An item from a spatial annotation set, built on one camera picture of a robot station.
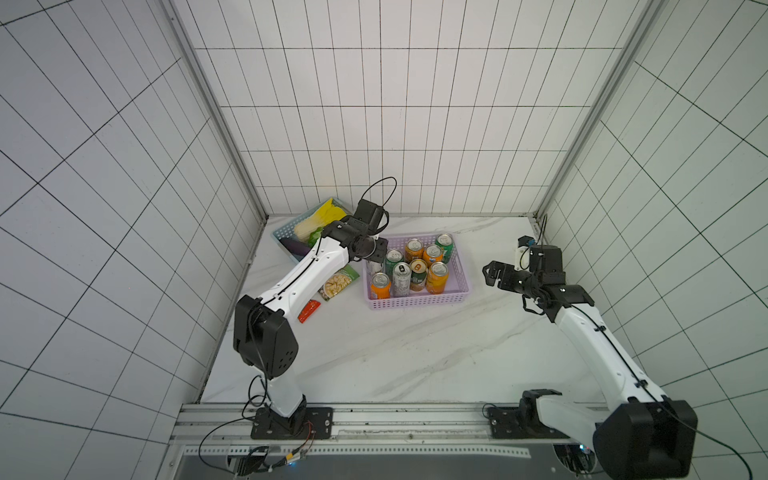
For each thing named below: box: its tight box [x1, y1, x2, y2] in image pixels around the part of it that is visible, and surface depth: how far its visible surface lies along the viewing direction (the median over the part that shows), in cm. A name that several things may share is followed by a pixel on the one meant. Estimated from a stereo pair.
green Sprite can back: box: [435, 233, 455, 264], surface depth 100 cm
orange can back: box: [405, 238, 424, 263], surface depth 98 cm
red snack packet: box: [298, 299, 321, 324], surface depth 94 cm
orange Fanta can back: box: [423, 245, 444, 266], surface depth 97 cm
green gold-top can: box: [410, 258, 427, 292], surface depth 93 cm
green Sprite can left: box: [384, 249, 404, 278], surface depth 96 cm
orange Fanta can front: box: [369, 272, 392, 300], surface depth 90 cm
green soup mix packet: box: [318, 264, 361, 301], surface depth 102 cm
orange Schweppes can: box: [426, 261, 449, 295], surface depth 92 cm
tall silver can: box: [392, 261, 412, 298], surface depth 89 cm
